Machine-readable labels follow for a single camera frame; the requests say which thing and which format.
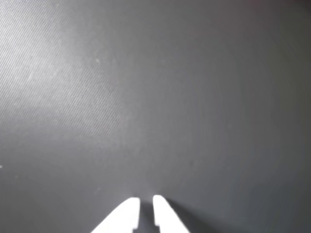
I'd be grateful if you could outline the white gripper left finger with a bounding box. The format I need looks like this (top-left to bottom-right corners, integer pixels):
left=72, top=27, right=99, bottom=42
left=91, top=197, right=141, bottom=233

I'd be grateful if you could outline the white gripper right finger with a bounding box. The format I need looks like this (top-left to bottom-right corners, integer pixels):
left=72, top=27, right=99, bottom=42
left=153, top=194, right=190, bottom=233

